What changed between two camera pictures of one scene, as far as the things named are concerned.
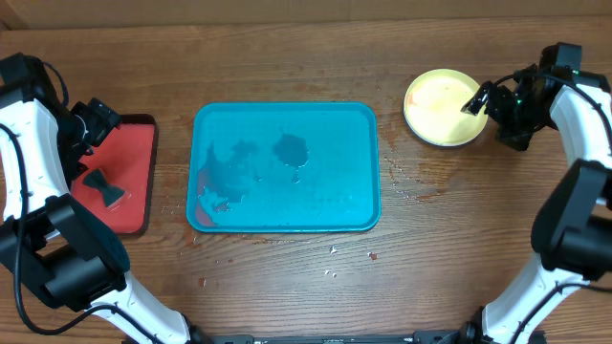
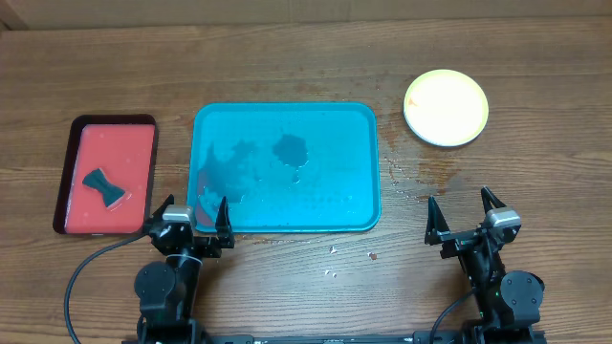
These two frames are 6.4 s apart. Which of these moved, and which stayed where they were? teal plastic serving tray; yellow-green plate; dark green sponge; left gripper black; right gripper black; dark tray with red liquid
Moved: left gripper black; right gripper black
Stayed: teal plastic serving tray; dark green sponge; dark tray with red liquid; yellow-green plate
